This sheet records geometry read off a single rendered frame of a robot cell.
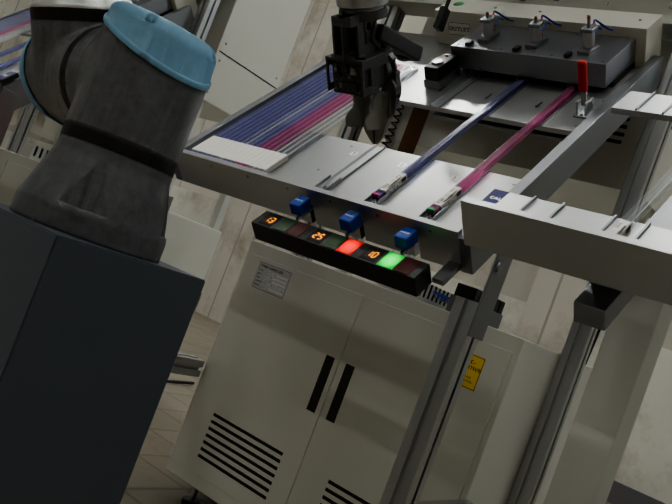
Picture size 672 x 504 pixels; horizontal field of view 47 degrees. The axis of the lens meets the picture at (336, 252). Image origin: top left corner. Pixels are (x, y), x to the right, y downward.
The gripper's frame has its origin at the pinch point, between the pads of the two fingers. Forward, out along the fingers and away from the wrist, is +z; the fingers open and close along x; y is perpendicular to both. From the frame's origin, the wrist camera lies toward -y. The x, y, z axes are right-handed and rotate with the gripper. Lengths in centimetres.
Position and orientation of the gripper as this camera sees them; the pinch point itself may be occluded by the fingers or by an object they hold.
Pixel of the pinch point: (378, 134)
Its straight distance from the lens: 125.3
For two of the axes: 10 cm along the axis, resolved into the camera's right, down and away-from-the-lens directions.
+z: 0.7, 8.8, 4.7
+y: -6.5, 4.0, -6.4
